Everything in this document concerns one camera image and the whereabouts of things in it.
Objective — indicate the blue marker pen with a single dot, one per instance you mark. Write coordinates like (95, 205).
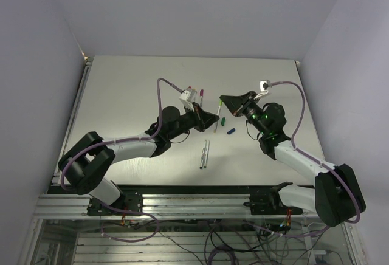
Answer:
(203, 155)

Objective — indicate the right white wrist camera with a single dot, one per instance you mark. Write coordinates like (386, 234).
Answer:
(265, 87)

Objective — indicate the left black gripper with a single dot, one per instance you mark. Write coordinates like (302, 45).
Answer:
(203, 120)

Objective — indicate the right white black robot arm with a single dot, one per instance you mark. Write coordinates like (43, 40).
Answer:
(335, 195)

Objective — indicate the aluminium extrusion frame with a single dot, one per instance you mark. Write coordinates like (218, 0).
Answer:
(189, 215)

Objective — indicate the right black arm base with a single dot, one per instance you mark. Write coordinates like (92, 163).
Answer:
(267, 202)

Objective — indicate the light green marker pen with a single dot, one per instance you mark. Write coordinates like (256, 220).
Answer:
(218, 114)

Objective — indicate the magenta marker pen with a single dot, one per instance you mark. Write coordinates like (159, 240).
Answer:
(201, 97)

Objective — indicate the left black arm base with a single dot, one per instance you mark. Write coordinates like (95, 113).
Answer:
(127, 204)

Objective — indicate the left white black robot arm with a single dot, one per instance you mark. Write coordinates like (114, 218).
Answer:
(87, 173)

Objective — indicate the dark green marker pen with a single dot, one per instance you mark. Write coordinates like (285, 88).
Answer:
(207, 148)

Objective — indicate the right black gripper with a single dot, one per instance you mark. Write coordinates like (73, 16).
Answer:
(237, 105)

